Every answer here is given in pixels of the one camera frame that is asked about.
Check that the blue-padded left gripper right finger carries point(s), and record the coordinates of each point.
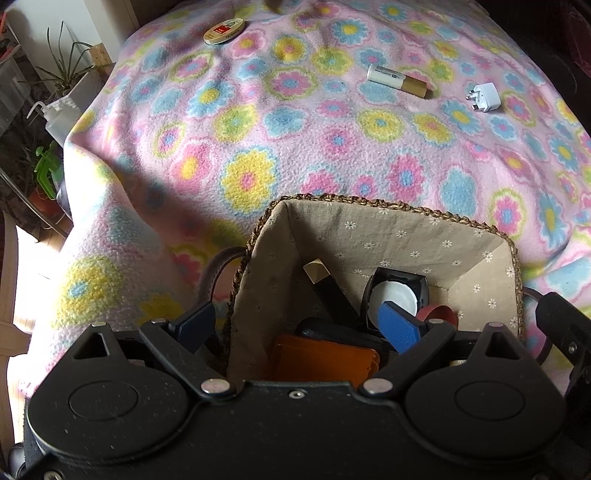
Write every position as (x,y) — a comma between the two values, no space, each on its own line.
(417,344)

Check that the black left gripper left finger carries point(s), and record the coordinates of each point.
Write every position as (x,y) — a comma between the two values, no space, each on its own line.
(181,345)

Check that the round red compact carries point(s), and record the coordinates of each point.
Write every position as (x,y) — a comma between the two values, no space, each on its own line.
(438,311)

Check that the black square compact white disc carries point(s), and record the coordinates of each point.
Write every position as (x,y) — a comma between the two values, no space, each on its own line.
(408,290)

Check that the dark blue glasses case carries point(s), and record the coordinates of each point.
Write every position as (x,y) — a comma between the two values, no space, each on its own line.
(329,330)

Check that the black rectangular lipstick box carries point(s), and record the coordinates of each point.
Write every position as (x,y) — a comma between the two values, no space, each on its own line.
(331,295)

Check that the orange plastic box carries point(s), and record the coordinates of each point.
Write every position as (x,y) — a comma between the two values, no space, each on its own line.
(301,359)

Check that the white UK plug adapter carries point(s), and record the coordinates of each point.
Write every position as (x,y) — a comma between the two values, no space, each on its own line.
(484,97)

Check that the white and gold tube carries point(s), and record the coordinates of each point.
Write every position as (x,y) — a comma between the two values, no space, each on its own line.
(396,80)

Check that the woven lined basket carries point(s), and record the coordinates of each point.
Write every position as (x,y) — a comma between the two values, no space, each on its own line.
(468,265)

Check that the floral pink fleece blanket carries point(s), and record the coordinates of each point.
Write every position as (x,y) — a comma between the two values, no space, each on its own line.
(184,133)

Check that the white squeeze bottle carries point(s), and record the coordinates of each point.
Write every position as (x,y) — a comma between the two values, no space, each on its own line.
(60,117)

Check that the potted green plant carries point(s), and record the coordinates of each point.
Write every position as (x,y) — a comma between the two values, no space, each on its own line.
(68,71)

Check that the oval gold tin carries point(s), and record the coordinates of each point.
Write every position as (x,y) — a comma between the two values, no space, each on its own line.
(224,31)

